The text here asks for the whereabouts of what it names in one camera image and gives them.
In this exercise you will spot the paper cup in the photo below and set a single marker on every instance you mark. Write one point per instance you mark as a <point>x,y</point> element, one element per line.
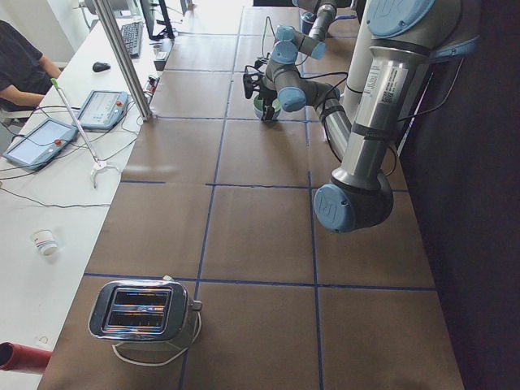
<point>44,242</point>

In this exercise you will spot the green bowl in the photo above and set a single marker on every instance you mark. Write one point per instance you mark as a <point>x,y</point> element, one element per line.
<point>275,106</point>

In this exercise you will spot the silver toaster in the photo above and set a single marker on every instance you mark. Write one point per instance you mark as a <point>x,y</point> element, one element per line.
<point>146,314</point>

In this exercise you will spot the aluminium frame post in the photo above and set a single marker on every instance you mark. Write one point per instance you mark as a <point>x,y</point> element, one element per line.
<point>123,58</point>

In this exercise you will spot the blue saucepan with lid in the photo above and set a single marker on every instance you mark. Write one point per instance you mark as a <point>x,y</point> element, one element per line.
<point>308,19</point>

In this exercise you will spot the black keyboard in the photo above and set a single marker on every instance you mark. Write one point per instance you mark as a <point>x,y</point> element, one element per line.
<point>132,38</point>

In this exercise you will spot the black computer mouse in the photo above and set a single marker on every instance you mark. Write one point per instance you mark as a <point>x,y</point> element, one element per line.
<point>100,67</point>

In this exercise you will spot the white mounting pillar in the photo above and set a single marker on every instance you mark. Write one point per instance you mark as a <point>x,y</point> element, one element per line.
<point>361,58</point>

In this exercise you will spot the teach pendant tablet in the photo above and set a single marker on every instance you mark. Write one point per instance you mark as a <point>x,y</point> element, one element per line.
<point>102,110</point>
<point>40,146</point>

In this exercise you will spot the person's forearm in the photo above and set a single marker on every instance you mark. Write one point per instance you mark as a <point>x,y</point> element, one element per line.
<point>33,89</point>

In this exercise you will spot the person in black shirt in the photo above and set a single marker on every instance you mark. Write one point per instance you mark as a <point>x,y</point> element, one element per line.
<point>19,59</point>

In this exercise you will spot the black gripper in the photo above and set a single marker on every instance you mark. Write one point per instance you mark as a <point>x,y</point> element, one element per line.
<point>266,97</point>

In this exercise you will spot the blue bowl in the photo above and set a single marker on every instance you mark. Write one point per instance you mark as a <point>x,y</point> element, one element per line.
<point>260,111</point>

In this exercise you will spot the red cylinder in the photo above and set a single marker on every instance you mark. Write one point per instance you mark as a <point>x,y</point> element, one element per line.
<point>24,359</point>

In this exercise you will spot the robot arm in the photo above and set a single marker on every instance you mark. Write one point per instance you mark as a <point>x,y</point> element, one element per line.
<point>395,39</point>
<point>289,42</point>

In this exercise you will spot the far teach pendant tablet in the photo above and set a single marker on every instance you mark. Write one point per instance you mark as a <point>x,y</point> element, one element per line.
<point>102,110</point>

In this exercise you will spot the black monitor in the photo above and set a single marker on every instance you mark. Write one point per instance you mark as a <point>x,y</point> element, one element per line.
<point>157,20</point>

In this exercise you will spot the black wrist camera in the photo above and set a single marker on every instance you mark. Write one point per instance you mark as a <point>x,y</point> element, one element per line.
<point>251,80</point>

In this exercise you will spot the near teach pendant tablet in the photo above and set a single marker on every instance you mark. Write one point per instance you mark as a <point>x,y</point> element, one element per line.
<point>40,146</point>

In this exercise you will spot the grabber reacher stick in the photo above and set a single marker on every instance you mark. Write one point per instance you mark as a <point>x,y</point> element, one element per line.
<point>99,164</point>

